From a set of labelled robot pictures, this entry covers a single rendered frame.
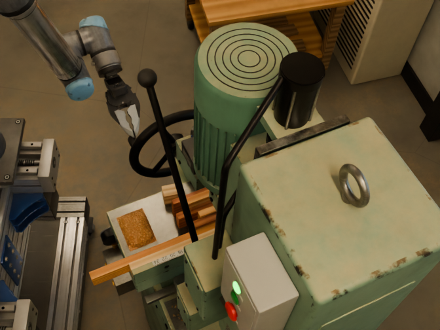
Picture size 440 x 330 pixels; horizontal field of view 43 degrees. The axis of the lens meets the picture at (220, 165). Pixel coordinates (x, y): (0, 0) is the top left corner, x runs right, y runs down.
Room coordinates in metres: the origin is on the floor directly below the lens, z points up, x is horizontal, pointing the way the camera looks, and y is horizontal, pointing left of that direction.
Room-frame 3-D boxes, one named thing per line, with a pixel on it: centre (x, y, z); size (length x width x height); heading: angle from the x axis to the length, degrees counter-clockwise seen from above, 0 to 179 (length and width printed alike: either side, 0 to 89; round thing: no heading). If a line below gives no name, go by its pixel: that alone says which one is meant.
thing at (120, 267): (0.61, 0.01, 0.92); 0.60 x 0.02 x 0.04; 119
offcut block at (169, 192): (0.71, 0.12, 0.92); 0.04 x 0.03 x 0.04; 108
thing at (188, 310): (0.40, 0.02, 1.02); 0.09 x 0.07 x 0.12; 119
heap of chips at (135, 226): (0.61, 0.19, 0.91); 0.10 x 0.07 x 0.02; 29
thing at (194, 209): (0.68, -0.01, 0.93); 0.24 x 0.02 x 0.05; 119
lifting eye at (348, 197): (0.38, -0.17, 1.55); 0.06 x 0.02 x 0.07; 29
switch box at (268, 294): (0.29, -0.06, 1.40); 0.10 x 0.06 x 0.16; 29
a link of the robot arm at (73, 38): (1.11, 0.46, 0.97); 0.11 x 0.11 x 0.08; 28
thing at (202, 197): (0.70, 0.00, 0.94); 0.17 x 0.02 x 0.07; 119
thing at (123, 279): (0.63, 0.26, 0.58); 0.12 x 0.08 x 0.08; 29
